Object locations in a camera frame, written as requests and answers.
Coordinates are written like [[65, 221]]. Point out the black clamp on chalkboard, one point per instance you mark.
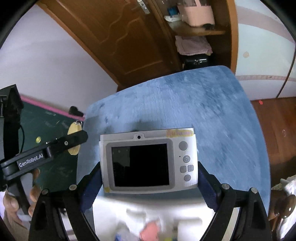
[[75, 111]]

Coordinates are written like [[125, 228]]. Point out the silver digital camera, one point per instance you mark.
[[147, 162]]

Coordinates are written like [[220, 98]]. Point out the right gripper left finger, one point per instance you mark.
[[47, 221]]

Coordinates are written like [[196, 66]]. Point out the wooden shelf cabinet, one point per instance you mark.
[[223, 37]]

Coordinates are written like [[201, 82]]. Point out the blue plush table mat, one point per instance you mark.
[[230, 140]]

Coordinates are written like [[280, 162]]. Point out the white storage box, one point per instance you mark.
[[178, 219]]

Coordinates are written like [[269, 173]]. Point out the folded pink cloth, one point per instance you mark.
[[194, 45]]

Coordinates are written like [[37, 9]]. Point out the pink appliance on shelf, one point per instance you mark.
[[196, 13]]

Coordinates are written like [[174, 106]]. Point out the left hand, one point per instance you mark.
[[20, 199]]

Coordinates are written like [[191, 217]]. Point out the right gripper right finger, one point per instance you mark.
[[251, 222]]

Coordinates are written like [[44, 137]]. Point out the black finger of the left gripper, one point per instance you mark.
[[35, 157]]

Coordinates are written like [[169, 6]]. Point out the brown wooden door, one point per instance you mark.
[[128, 39]]

